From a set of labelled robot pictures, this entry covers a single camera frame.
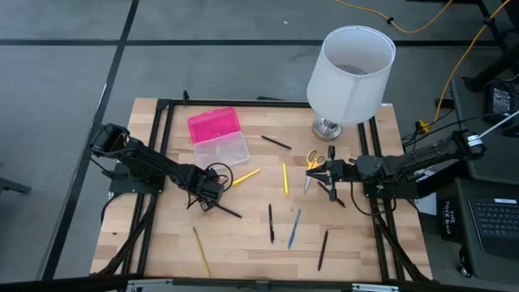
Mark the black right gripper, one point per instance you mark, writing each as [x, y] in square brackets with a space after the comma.
[344, 170]

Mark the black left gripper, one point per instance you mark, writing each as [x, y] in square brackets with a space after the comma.
[213, 190]

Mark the black pen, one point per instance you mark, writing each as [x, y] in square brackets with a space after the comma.
[229, 211]
[275, 142]
[271, 223]

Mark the orange pencil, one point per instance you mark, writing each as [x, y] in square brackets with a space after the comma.
[340, 202]

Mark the yellow pencil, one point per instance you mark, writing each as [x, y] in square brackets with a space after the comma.
[201, 251]

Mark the blue pen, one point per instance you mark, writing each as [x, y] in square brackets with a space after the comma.
[294, 229]

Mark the dark brown pen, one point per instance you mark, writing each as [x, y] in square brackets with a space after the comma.
[322, 250]

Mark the clear supply box pink lid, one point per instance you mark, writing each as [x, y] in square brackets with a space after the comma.
[215, 123]

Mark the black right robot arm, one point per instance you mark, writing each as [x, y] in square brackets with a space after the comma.
[425, 158]

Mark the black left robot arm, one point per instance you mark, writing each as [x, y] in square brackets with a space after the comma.
[142, 160]

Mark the black power supply with label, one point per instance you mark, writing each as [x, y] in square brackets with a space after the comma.
[500, 101]

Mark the white shade silver table lamp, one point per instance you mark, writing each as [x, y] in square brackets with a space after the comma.
[348, 93]

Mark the black tote bag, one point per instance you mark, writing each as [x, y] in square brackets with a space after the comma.
[451, 221]

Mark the black caster wheel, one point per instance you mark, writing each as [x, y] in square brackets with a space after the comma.
[465, 271]

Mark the dark gray side table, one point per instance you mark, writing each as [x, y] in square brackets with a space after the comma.
[498, 162]

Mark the black laptop keyboard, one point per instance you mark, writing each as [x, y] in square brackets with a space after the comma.
[494, 223]

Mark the black stand legs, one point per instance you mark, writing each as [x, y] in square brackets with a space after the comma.
[486, 75]

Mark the dark chair base leg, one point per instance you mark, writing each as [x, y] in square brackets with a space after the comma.
[12, 184]

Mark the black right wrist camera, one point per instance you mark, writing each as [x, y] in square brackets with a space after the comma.
[370, 167]

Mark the silver aluminium bracket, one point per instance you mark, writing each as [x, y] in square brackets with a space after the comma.
[375, 288]
[150, 285]

